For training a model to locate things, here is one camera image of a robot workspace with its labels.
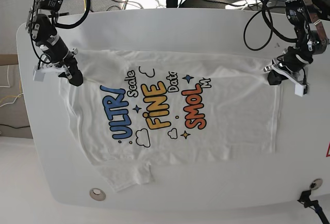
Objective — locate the black clamp with cable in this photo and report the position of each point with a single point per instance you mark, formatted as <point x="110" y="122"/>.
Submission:
<point x="305" y="200"/>

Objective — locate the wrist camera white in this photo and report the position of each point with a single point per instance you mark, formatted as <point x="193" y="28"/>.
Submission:
<point x="39" y="74"/>
<point x="300" y="86"/>

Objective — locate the white printed T-shirt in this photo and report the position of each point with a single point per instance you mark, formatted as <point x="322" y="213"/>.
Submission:
<point x="139" y="109"/>

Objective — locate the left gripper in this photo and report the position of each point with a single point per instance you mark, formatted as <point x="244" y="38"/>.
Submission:
<point x="292" y="60"/>

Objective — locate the round grommet with cable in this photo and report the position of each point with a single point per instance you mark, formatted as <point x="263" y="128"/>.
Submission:
<point x="315" y="184"/>

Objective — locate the round metal table grommet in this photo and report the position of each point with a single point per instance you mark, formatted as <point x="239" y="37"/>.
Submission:
<point x="97" y="194"/>

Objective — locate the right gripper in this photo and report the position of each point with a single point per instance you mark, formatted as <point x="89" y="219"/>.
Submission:
<point x="60" y="56"/>

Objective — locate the red white warning sticker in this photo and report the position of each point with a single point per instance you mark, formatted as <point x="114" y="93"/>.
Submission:
<point x="328" y="151"/>

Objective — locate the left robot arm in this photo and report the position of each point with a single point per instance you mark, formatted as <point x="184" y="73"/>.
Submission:
<point x="311" y="39"/>

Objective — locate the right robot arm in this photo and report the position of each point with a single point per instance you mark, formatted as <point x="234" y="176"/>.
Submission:
<point x="42" y="24"/>

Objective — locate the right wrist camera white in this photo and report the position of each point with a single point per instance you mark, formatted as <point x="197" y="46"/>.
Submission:
<point x="39" y="74"/>

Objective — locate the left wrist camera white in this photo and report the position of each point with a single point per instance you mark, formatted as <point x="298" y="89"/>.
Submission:
<point x="300" y="86"/>

